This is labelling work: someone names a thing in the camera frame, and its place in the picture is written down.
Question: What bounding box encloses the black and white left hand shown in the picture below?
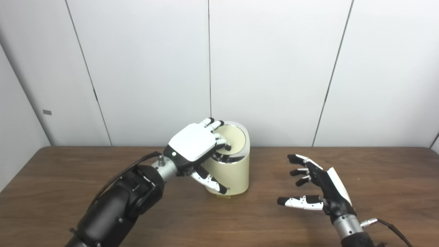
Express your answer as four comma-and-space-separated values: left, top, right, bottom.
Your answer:
163, 118, 231, 195

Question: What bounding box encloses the black and white right hand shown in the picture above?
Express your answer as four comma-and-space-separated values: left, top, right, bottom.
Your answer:
277, 154, 357, 225

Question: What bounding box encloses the cream round bin lid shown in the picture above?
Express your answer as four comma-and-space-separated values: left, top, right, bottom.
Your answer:
214, 125, 247, 153

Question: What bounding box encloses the cream-colored plastic bin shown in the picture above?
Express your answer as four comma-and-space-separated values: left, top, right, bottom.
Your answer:
202, 121, 251, 196

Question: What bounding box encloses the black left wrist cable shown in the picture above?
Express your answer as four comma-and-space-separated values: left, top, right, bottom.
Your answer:
93, 151, 162, 206

